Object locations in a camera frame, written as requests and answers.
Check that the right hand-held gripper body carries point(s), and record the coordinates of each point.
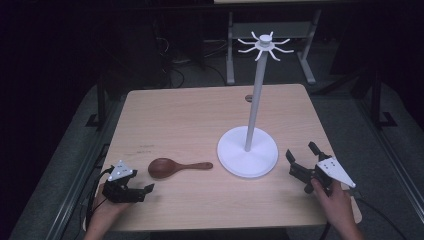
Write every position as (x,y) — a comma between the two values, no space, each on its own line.
(325,173)

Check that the white hook stand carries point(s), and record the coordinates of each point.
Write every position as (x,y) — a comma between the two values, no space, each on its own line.
(248,153)

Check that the person's left hand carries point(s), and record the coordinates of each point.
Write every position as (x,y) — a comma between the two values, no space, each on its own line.
(108,208)

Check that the black metal stand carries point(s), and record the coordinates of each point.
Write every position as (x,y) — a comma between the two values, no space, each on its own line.
(378,100)
(100,103)

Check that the person's right hand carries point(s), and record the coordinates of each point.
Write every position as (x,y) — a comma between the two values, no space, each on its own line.
(335,206)

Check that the brown wooden spoon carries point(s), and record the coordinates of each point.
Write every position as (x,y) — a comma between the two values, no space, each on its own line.
(166,168)

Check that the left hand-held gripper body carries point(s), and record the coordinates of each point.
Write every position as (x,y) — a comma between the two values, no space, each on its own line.
(120,191)

